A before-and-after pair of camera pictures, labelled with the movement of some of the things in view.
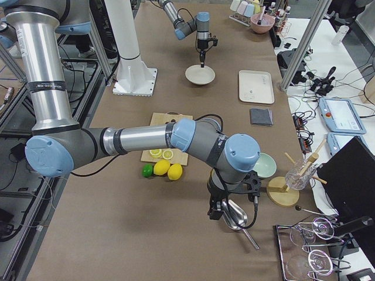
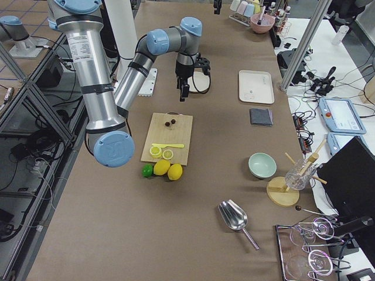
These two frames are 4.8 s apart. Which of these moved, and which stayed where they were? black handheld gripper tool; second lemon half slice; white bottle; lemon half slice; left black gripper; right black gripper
Moved: left black gripper; right black gripper
Stayed: white bottle; black handheld gripper tool; lemon half slice; second lemon half slice
